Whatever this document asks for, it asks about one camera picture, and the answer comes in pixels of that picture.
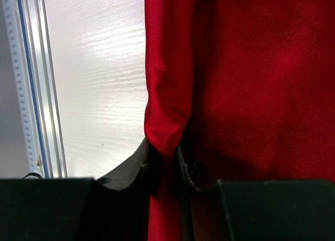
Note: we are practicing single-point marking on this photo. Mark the white slotted cable duct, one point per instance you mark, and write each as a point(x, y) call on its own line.
point(20, 146)

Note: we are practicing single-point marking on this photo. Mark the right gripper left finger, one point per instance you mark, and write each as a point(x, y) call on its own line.
point(117, 205)

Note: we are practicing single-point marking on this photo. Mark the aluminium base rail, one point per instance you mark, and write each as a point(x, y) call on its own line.
point(41, 76)

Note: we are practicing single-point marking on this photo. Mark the red cloth napkin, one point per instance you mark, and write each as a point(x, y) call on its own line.
point(247, 84)

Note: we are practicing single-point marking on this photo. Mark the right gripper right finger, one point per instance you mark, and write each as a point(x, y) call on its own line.
point(203, 212)

